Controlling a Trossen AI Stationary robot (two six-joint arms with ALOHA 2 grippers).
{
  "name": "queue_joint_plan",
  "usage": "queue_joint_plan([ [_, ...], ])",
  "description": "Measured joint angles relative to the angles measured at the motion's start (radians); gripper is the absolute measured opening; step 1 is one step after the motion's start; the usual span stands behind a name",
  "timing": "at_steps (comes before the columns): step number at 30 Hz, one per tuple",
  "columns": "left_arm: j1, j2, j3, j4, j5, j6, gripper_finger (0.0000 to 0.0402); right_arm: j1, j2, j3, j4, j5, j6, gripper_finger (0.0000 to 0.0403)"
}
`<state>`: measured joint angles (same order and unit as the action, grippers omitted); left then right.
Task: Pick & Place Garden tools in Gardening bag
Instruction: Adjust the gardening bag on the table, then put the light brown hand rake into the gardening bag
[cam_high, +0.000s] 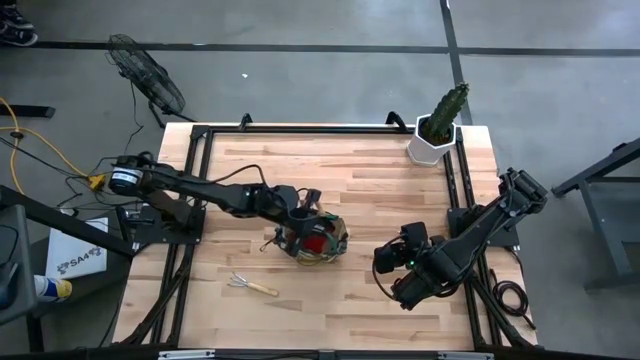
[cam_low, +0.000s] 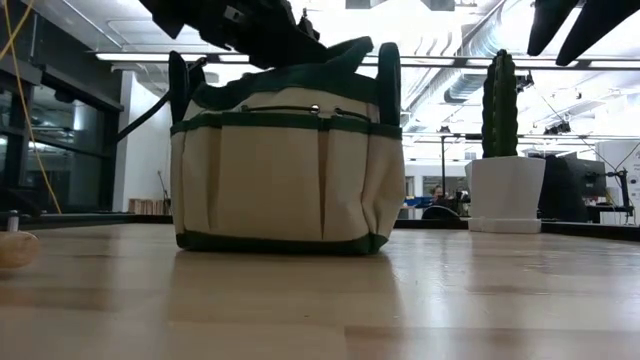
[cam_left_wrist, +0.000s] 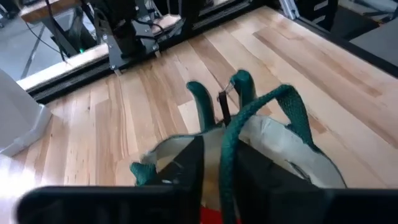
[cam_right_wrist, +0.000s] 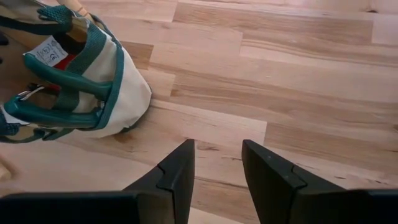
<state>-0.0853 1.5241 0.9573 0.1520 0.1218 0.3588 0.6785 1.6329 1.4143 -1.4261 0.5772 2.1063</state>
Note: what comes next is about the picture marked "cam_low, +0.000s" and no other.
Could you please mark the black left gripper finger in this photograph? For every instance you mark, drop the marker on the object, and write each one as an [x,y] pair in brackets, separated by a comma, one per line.
[285,52]

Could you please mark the white plant pot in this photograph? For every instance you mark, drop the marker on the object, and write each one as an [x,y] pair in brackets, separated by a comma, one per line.
[505,190]

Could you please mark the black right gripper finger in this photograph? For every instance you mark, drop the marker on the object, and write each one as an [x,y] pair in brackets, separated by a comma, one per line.
[547,22]
[595,25]

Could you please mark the beige green-trimmed gardening bag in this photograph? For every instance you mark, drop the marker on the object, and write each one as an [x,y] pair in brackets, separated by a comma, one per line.
[280,185]

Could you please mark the black office desk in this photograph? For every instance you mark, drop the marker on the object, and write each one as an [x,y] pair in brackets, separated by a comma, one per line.
[615,210]

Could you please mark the silver metal post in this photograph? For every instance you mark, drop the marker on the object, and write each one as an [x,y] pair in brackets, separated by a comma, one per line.
[13,222]

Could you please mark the wooden slat crate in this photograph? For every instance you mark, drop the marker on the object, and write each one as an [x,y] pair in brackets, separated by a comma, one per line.
[147,206]

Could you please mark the black computer monitor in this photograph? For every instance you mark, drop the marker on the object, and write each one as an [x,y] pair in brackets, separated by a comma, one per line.
[597,177]

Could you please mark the green cactus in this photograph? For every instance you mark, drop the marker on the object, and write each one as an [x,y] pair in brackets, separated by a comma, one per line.
[500,100]

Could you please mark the person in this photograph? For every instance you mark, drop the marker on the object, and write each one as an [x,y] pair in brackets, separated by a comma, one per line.
[437,192]
[562,195]

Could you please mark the black aluminium table frame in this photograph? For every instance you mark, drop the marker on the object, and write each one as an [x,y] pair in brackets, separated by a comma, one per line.
[75,220]

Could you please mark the black floor pole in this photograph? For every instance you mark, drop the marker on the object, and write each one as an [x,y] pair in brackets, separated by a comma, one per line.
[443,165]

